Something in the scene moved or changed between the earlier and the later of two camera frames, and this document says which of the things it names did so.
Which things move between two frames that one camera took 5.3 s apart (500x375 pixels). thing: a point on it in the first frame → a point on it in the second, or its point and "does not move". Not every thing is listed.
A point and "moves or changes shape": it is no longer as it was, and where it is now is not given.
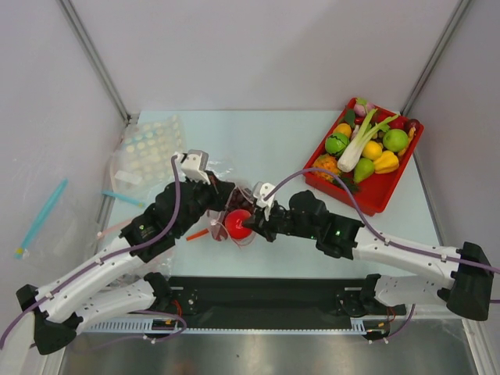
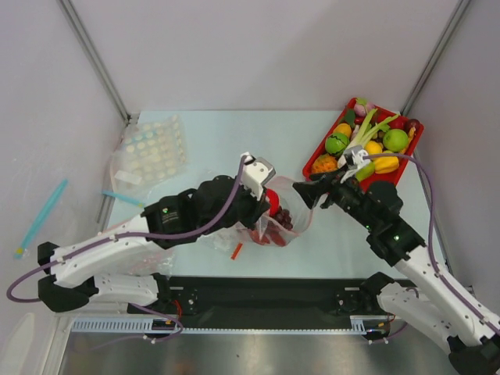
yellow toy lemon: x=372 y=150 does not move
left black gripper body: x=205 y=196 → x=245 y=210
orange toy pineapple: x=328 y=163 does not move
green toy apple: x=395 y=140 does not move
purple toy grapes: x=241 y=198 moves or changes shape
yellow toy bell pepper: x=387 y=162 does not move
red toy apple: x=233 y=223 moves or changes shape
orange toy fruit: x=343 y=128 does not move
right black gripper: x=266 y=225 → x=326 y=190
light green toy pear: x=364 y=169 does not move
